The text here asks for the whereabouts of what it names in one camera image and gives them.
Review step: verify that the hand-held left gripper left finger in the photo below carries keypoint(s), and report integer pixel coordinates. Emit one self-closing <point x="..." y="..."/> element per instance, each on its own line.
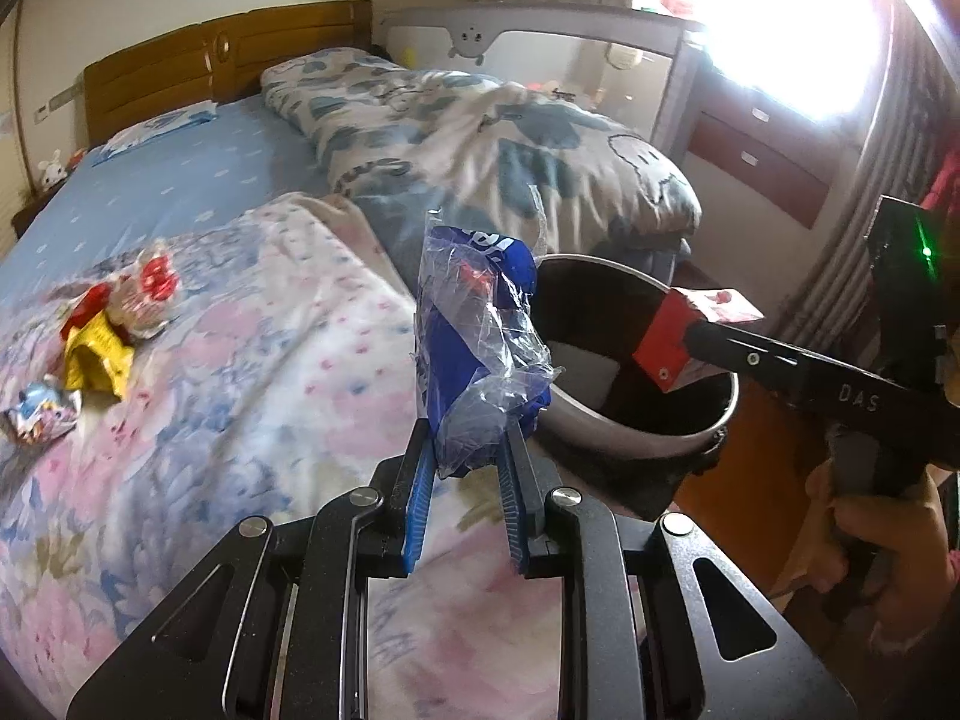
<point x="418" y="510"/>

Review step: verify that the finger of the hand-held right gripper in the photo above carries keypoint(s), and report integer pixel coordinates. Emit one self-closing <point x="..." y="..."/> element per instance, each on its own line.
<point x="750" y="358"/>

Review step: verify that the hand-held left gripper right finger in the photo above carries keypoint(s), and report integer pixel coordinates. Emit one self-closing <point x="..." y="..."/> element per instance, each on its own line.
<point x="514" y="510"/>

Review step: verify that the red white snack wrapper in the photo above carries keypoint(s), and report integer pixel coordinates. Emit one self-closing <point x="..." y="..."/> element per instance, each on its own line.
<point x="664" y="345"/>

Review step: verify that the blue clear plastic wrapper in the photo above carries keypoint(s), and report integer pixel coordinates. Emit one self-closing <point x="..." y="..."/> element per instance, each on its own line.
<point x="465" y="300"/>

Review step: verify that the yellow snack wrapper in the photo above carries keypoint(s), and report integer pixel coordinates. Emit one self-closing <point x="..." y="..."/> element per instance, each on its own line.
<point x="97" y="356"/>

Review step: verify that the person's right hand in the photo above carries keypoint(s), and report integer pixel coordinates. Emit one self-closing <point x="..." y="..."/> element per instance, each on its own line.
<point x="900" y="540"/>

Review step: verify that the red brown drawer dresser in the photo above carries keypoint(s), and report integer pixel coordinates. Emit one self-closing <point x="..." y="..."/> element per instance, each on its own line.
<point x="765" y="165"/>

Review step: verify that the floral blanket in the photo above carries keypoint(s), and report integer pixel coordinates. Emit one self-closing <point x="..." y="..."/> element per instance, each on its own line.
<point x="262" y="390"/>

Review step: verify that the brown striped curtain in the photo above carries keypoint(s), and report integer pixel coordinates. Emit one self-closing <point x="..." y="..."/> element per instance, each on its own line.
<point x="885" y="127"/>

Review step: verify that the small white hanging object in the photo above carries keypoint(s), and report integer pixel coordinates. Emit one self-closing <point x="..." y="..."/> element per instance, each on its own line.
<point x="622" y="56"/>

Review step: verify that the blue white cartoon quilt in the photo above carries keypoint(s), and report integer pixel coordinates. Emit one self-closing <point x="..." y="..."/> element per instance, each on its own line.
<point x="487" y="135"/>

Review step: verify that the white red round wrapper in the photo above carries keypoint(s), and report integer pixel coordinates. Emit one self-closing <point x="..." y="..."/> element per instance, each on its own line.
<point x="146" y="292"/>

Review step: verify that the red foil wrapper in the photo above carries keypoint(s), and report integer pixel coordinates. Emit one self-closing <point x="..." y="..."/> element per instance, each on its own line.
<point x="86" y="307"/>

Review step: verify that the blue dotted bed sheet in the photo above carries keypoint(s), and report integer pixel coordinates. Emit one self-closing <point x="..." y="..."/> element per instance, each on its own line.
<point x="187" y="195"/>

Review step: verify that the small yellow toy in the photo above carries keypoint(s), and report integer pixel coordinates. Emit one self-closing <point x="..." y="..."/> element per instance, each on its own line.
<point x="409" y="56"/>

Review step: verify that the blue white pillow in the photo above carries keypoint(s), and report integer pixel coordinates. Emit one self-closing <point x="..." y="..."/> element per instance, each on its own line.
<point x="157" y="131"/>

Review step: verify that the small red toy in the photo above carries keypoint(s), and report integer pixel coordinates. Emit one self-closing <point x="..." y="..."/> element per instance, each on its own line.
<point x="76" y="159"/>

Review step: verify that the dark wooden nightstand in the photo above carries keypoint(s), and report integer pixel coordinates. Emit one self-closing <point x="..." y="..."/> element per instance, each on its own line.
<point x="26" y="214"/>

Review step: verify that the white bunny toy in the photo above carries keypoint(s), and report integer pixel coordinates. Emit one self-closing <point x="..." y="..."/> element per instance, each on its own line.
<point x="52" y="169"/>

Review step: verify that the wooden headboard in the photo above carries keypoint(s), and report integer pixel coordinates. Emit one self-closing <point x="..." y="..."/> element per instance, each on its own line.
<point x="150" y="82"/>

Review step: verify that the grey bed rail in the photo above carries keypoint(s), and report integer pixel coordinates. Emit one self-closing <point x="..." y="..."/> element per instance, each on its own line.
<point x="525" y="19"/>

